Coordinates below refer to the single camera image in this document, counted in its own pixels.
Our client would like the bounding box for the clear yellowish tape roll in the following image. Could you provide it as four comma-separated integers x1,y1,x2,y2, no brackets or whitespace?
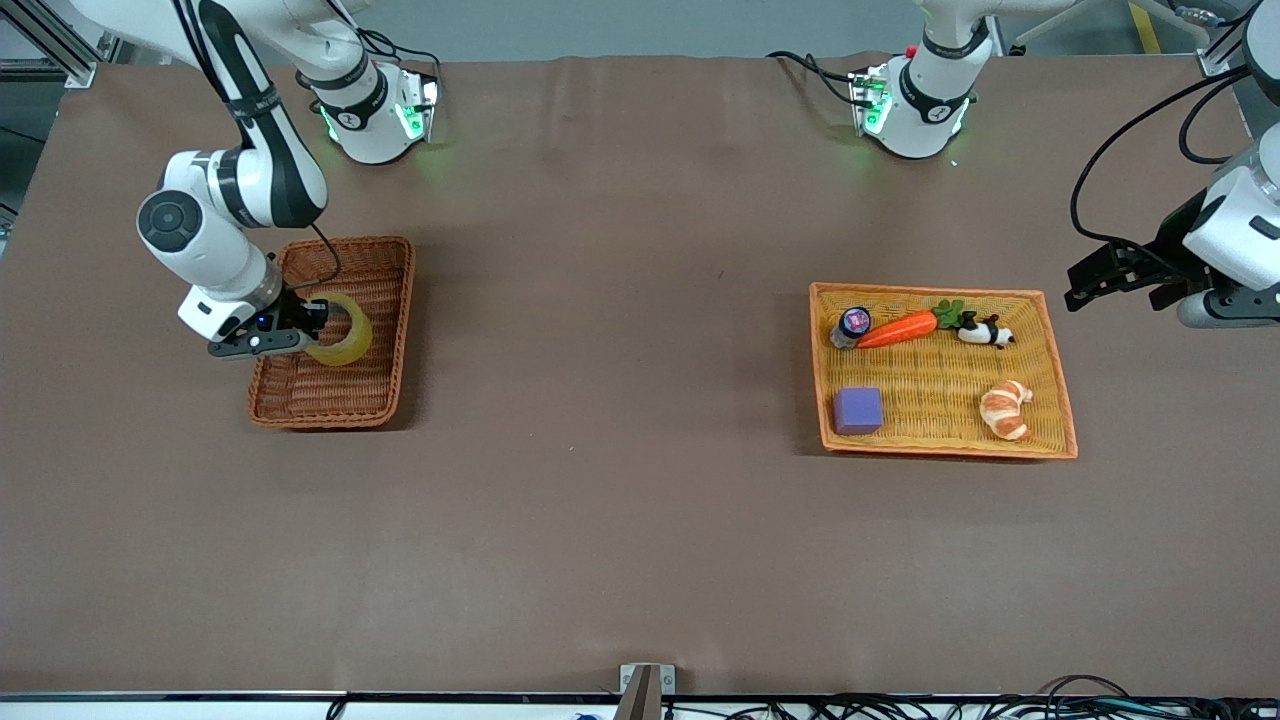
303,291,374,367

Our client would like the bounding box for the brown wicker basket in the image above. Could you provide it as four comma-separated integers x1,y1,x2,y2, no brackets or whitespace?
247,236,416,431

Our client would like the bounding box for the orange wicker basket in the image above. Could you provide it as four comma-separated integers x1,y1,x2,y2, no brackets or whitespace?
808,282,1079,461

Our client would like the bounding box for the black white panda toy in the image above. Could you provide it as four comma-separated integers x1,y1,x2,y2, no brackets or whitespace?
957,311,1016,350

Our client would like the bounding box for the toy croissant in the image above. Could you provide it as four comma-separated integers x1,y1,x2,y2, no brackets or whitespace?
979,379,1034,442

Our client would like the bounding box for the orange toy carrot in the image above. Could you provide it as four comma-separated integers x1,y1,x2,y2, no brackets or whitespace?
856,298,967,350

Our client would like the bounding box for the small dark-capped bottle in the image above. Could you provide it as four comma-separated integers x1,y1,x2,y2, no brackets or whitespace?
829,307,873,351

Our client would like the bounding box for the purple cube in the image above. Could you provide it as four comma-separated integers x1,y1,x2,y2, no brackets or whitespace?
833,387,885,436

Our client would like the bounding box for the brown table cover mat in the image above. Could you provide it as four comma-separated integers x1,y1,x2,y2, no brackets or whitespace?
0,52,1280,698

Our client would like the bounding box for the short looped black left cable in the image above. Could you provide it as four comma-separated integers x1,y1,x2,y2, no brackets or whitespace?
1179,75,1251,165

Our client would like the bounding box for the aluminium frame post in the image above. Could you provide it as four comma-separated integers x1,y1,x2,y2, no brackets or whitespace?
0,0,121,89
1200,20,1251,79

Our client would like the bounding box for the black right base cable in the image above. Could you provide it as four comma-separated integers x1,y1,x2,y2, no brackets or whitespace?
345,30,443,86

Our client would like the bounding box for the black base cable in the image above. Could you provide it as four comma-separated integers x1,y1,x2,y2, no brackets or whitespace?
767,50,863,107
345,30,443,86

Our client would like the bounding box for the black left base cable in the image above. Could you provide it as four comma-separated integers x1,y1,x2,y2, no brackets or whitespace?
767,50,863,107

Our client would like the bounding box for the white table edge rail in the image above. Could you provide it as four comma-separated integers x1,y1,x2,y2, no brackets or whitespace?
0,690,1280,720

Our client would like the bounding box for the black cable bundle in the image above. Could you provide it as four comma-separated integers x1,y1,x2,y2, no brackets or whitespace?
660,675,1280,720

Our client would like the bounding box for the metal mount bracket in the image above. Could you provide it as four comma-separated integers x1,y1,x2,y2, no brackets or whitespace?
612,663,676,720

